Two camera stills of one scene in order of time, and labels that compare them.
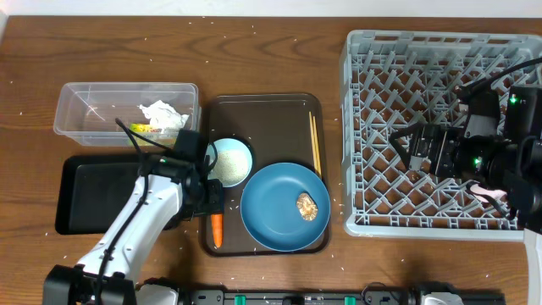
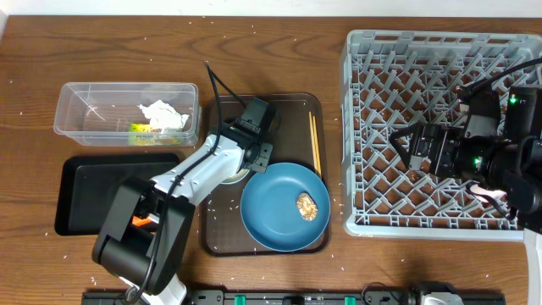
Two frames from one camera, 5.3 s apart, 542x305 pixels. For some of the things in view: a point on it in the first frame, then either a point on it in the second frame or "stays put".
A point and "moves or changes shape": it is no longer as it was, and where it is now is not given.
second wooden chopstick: [315, 130] stays put
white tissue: [163, 116] stays put
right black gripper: [446, 140] stays put
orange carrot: [217, 224] moves or changes shape
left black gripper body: [212, 201] -> [264, 158]
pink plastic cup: [496, 194] stays put
